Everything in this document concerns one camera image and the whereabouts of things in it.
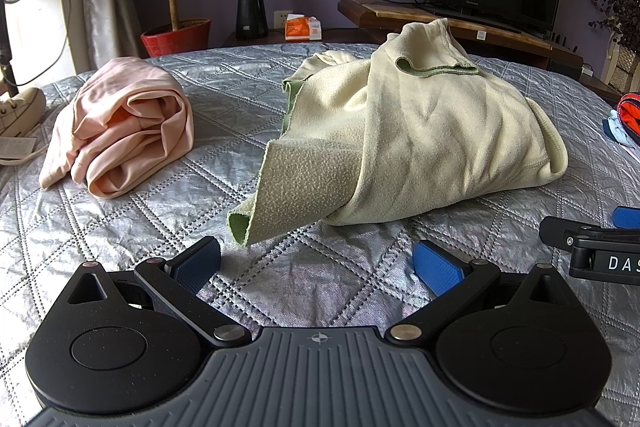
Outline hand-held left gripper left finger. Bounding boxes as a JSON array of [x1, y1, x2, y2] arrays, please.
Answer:
[[67, 236, 253, 350]]

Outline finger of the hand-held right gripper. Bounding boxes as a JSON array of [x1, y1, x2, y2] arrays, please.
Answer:
[[539, 215, 640, 253], [612, 206, 640, 230]]

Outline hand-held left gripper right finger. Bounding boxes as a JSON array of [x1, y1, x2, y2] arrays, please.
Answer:
[[384, 239, 573, 350]]

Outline pale green fleece garment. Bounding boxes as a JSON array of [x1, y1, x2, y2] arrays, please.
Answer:
[[226, 18, 569, 249]]

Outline light blue garment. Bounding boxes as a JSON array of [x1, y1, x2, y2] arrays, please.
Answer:
[[602, 109, 640, 148]]

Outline orange and navy jacket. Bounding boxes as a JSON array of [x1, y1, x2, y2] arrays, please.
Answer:
[[616, 92, 640, 136]]

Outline pink garment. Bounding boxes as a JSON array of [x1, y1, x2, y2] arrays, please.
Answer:
[[39, 57, 195, 198]]

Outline white wicker stand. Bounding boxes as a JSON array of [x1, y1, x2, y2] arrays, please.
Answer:
[[602, 29, 640, 88]]

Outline silver quilted bedspread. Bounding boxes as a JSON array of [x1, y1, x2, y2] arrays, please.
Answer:
[[0, 41, 640, 408]]

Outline dark upright sticks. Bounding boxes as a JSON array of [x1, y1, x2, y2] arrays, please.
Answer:
[[550, 31, 581, 54]]

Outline white paper shoe tag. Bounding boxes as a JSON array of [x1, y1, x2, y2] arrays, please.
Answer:
[[0, 136, 38, 161]]

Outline cream checked canvas sneaker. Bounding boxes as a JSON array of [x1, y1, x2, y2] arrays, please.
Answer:
[[0, 87, 47, 138]]

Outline dark low wooden table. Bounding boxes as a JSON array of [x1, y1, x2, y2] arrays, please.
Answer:
[[222, 27, 383, 48]]

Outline black tabletop speaker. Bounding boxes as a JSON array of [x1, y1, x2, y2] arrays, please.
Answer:
[[236, 0, 268, 40]]

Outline orange tissue box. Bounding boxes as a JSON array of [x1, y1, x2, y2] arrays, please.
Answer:
[[283, 13, 323, 42]]

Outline wooden television stand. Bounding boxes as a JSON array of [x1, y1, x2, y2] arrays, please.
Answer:
[[337, 0, 585, 72]]

